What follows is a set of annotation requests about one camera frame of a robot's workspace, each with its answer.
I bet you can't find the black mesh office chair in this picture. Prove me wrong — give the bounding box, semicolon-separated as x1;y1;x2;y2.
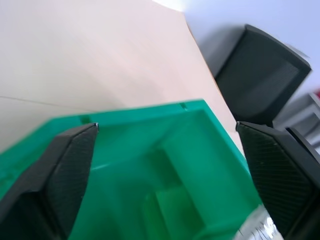
214;23;312;127

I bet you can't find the green block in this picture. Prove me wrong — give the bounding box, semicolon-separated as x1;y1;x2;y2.
143;186;208;233

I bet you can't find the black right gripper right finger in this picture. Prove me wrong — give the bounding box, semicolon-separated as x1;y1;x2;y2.
235;121;320;240

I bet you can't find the shiny silver robot part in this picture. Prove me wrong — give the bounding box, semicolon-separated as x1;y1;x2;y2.
234;203;285;240

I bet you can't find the teal plastic bin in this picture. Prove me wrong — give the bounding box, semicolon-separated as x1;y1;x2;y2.
0;99;264;240

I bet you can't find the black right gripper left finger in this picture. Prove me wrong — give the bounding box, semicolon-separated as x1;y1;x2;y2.
0;122;100;240

